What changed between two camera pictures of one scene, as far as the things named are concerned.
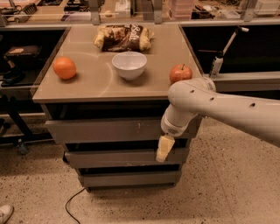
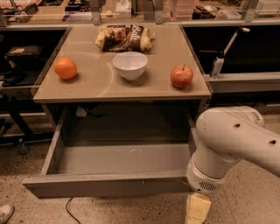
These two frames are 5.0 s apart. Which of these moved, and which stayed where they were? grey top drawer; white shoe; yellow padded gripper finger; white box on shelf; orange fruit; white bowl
Moved: grey top drawer; yellow padded gripper finger
Stayed: white shoe; orange fruit; white box on shelf; white bowl
